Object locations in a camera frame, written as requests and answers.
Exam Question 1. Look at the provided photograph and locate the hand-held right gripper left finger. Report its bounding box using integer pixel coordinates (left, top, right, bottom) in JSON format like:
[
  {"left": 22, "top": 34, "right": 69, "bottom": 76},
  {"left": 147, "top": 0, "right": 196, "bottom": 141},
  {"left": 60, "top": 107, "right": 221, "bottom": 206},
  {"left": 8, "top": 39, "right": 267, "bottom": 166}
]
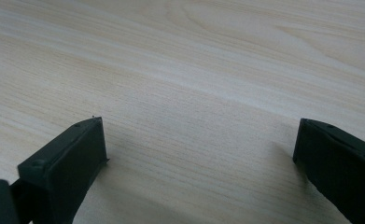
[{"left": 17, "top": 116, "right": 110, "bottom": 224}]

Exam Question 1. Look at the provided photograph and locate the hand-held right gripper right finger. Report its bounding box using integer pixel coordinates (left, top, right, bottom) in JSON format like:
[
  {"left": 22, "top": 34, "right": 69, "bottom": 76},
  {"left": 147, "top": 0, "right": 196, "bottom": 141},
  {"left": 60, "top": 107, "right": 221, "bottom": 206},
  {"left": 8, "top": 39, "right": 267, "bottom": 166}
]
[{"left": 292, "top": 118, "right": 365, "bottom": 224}]

